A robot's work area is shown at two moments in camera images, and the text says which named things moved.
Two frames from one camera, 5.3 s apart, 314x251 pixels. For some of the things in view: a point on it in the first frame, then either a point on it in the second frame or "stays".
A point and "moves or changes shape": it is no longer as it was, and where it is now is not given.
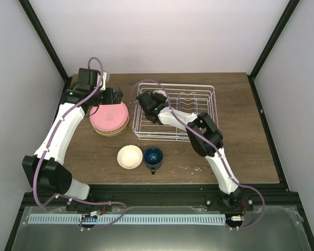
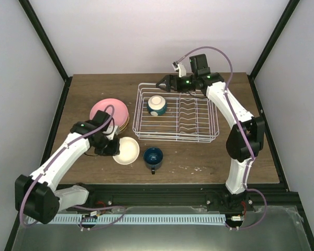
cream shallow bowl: [130, 157] moves or changes shape
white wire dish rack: [191, 99] stays
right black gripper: [159, 98] -> [169, 78]
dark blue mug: [153, 157] stays
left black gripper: [117, 99] -> [114, 151]
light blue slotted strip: [126, 219] stays
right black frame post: [290, 7] stays
